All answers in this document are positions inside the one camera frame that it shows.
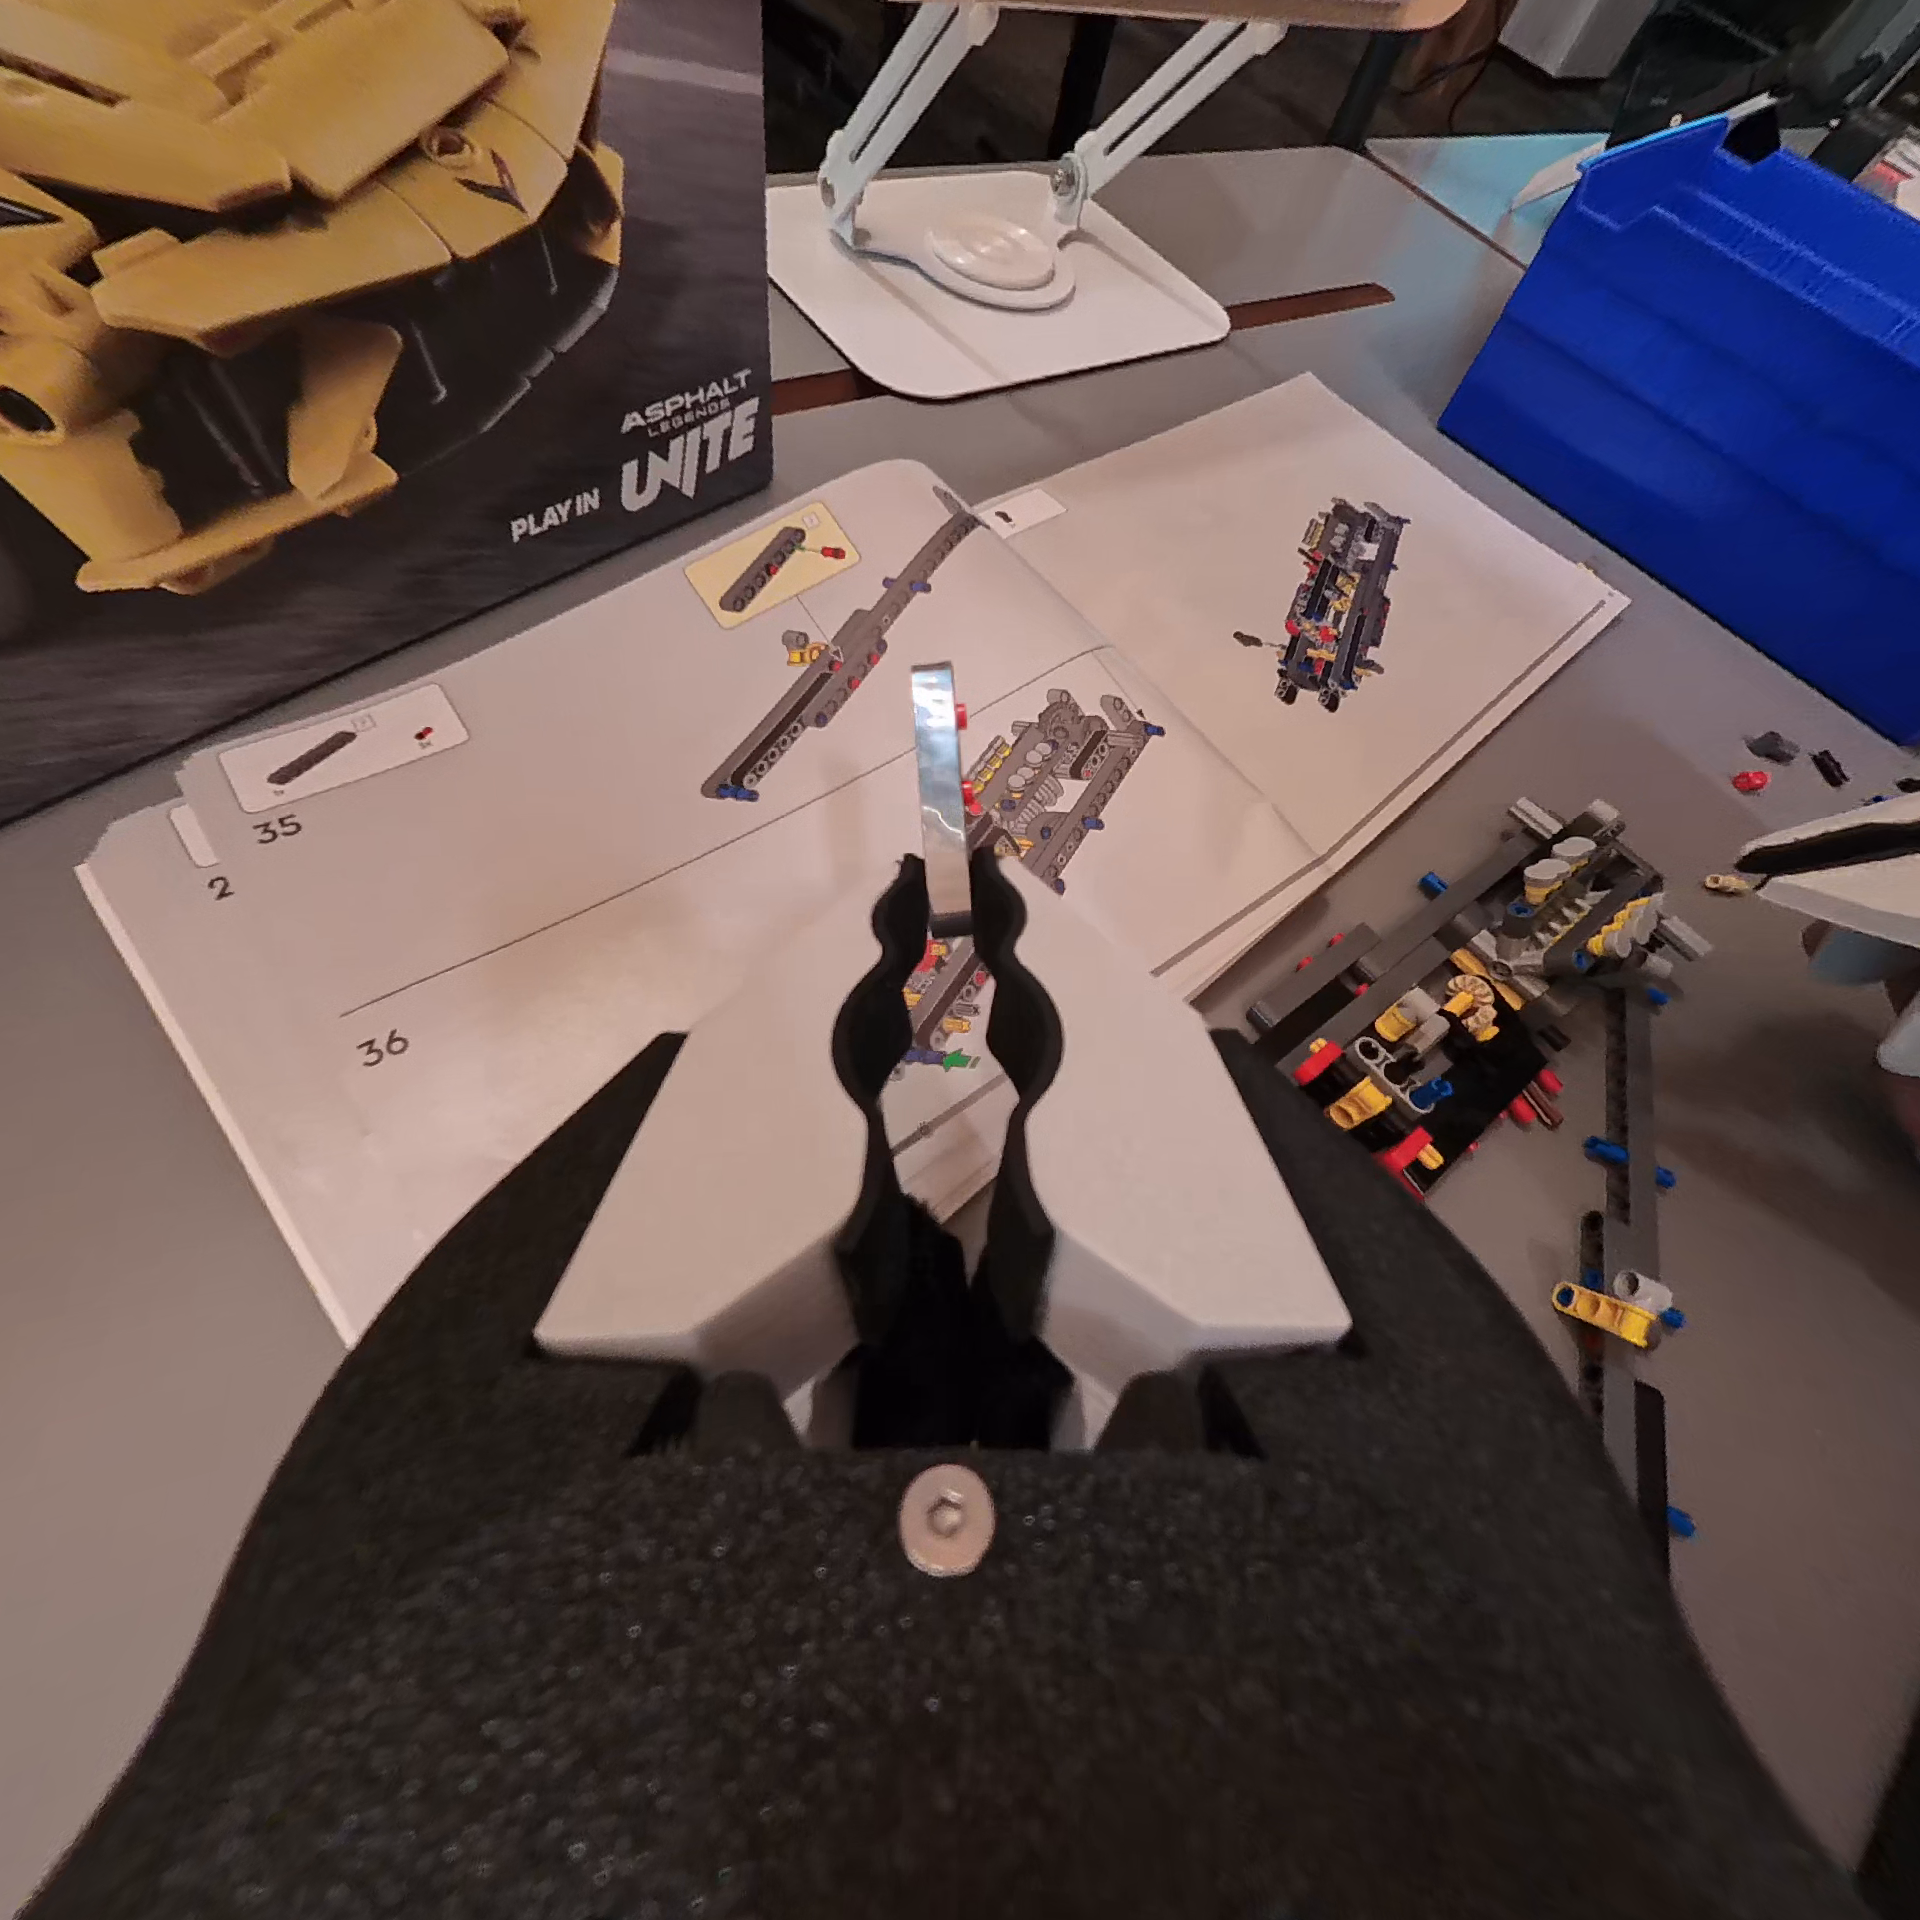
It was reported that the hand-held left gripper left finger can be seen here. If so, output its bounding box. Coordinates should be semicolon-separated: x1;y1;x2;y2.
533;855;922;1374

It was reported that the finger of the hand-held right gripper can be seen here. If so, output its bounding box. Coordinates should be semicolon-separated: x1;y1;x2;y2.
1760;845;1920;953
1733;792;1920;886

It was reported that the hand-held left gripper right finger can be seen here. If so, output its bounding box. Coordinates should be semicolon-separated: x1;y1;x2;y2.
967;849;1355;1397

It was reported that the long dark grey lego beam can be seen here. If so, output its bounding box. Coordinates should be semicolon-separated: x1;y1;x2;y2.
1567;983;1700;1579

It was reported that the instruction booklet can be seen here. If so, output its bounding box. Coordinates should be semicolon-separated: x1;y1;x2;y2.
75;373;1635;1346

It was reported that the yellow connector with grey pin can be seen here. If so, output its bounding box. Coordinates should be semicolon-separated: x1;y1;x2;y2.
1549;1272;1675;1338

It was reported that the short grey lego beam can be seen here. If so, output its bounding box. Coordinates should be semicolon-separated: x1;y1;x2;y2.
909;662;975;934

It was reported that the lego car chassis assembly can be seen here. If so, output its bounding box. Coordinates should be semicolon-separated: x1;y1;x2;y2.
1246;797;1717;1206

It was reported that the yellow car lego box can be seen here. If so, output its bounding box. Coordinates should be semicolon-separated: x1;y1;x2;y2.
0;0;776;830

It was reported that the blue plastic bin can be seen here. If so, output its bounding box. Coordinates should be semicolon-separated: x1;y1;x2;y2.
1438;113;1920;750

